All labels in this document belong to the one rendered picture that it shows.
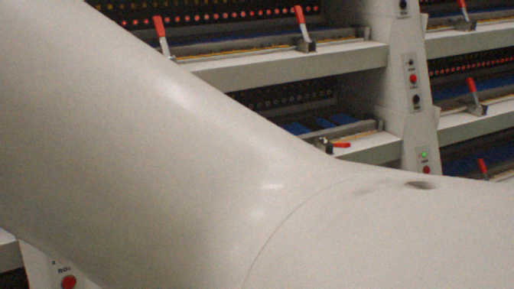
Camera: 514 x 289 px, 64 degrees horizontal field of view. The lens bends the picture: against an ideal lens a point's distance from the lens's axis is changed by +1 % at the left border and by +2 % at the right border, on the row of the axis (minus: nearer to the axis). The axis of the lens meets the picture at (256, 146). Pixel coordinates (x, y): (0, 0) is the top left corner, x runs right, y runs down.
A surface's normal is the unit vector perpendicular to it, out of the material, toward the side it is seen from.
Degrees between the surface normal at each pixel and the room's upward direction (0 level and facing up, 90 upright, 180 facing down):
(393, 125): 90
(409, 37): 90
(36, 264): 90
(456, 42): 111
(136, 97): 70
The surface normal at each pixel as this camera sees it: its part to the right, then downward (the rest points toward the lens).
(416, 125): 0.41, 0.01
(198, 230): 0.13, 0.04
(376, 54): 0.45, 0.37
